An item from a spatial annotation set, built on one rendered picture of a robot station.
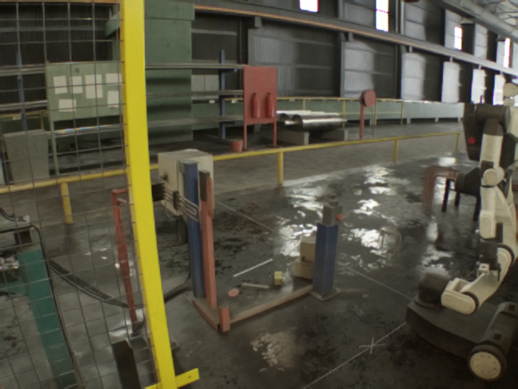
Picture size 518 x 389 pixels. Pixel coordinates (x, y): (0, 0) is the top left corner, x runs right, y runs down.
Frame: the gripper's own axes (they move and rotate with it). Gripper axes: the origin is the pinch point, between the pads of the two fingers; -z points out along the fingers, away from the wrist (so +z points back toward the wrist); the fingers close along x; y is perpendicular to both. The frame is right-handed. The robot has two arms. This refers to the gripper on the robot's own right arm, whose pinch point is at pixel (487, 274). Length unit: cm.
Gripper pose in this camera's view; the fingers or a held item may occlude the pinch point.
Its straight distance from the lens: 196.6
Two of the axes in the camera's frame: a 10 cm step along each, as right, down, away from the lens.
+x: 6.6, 0.1, -7.5
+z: -1.3, -9.8, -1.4
